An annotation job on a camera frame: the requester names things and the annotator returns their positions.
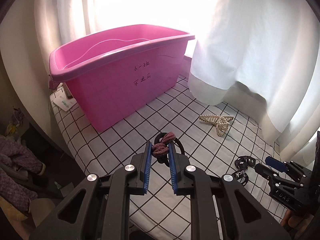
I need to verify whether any white paper card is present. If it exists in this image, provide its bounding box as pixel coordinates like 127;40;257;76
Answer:
53;92;76;112

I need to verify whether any white sheer curtain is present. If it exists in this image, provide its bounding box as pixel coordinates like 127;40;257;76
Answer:
0;0;320;165

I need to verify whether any maroon knotted hair tie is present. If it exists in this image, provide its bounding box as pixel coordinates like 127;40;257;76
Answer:
152;131;186;167

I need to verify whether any person's right hand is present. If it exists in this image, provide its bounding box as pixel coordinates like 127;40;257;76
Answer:
280;209;303;228

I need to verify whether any purple knitted garment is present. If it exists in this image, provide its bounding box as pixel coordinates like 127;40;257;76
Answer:
1;136;46;215

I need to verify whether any pink plastic tub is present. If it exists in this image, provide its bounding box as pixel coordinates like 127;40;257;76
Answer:
49;24;195;132

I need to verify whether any pearl hair claw clip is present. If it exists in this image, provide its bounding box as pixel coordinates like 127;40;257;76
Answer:
199;115;234;137

